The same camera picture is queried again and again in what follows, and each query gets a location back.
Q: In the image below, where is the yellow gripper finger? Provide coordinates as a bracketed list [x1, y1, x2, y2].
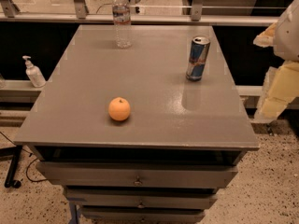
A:
[253, 22, 277, 48]
[254, 61, 299, 123]

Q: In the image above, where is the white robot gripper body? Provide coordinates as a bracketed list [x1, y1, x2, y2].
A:
[274, 0, 299, 62]

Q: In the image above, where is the blue silver redbull can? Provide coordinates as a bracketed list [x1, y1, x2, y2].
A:
[186, 35, 210, 81]

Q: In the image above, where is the grey drawer cabinet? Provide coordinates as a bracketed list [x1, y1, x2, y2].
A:
[13, 24, 261, 224]

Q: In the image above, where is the clear plastic water bottle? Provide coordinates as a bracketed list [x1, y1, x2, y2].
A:
[112, 0, 132, 49]

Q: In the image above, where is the orange fruit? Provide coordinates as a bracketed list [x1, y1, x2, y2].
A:
[108, 97, 131, 121]

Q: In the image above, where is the top grey drawer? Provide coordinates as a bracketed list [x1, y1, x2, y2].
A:
[36, 161, 237, 189]

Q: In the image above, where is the grey drawer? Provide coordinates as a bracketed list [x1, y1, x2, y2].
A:
[64, 189, 217, 209]
[81, 206, 205, 224]
[36, 161, 237, 189]

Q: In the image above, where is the middle grey drawer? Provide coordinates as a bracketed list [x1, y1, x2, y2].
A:
[64, 189, 217, 209]

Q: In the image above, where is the bottom grey drawer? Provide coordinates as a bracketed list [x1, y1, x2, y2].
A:
[81, 206, 205, 224]

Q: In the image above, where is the white pump dispenser bottle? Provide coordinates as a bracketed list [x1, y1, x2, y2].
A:
[22, 55, 46, 88]

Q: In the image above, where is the black stand leg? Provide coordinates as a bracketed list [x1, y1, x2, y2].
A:
[0, 146, 21, 189]

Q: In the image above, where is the metal railing frame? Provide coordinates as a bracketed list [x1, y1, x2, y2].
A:
[0, 0, 292, 26]

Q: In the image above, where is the black floor cable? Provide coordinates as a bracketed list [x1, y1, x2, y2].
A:
[0, 131, 49, 184]

